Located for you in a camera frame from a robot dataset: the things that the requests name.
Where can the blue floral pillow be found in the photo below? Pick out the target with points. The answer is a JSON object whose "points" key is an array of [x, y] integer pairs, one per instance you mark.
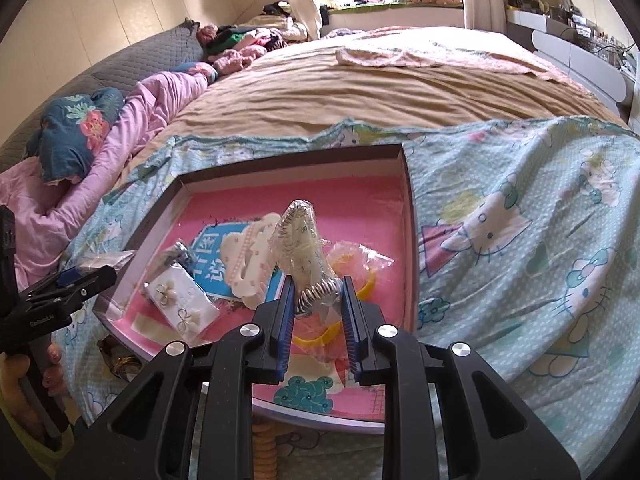
{"points": [[70, 130]]}

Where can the cartoon cat print blanket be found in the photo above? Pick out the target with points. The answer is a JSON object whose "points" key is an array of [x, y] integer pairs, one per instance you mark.
{"points": [[500, 285]]}

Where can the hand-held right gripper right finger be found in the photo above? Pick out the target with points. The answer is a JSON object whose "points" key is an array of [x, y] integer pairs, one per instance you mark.
{"points": [[352, 325]]}

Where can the clutter on vanity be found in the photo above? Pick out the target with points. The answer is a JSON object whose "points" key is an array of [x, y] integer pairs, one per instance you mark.
{"points": [[590, 32]]}

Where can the white window bench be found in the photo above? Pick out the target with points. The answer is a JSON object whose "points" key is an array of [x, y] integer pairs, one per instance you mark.
{"points": [[390, 17]]}

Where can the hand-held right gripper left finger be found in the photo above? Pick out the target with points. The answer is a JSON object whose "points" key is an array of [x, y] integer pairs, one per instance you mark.
{"points": [[285, 320]]}

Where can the grey quilted headboard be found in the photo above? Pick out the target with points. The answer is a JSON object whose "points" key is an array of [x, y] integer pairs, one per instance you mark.
{"points": [[150, 55]]}

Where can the tan bedsheet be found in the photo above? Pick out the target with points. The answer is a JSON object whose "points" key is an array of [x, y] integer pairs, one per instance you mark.
{"points": [[375, 95]]}

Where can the white vanity table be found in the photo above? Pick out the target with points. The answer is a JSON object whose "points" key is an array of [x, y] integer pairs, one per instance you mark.
{"points": [[565, 50]]}

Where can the pearl flower earring card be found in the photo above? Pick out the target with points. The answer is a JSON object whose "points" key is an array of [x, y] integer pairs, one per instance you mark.
{"points": [[180, 302]]}

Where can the pink quilt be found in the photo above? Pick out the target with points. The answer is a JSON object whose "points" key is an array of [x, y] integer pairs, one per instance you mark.
{"points": [[125, 130]]}

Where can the pile of clothes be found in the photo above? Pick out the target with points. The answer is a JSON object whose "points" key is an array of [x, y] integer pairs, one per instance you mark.
{"points": [[255, 37]]}

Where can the shallow cardboard box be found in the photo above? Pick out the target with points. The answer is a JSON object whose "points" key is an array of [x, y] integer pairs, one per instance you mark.
{"points": [[300, 170]]}

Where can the person's left hand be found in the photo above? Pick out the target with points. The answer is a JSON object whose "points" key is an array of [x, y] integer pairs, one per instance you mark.
{"points": [[54, 370]]}

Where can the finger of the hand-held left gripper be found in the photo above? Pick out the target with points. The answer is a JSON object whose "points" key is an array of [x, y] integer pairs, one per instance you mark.
{"points": [[95, 280], [72, 275]]}

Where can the bagged silver comb clip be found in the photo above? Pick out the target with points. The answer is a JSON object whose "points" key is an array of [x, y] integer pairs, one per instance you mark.
{"points": [[300, 245]]}

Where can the white hair claw clip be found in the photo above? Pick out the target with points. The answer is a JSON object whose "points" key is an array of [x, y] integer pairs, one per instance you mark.
{"points": [[247, 270]]}

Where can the bagged silver hair accessory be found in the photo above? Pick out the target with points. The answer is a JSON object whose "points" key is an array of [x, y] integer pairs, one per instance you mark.
{"points": [[180, 255]]}

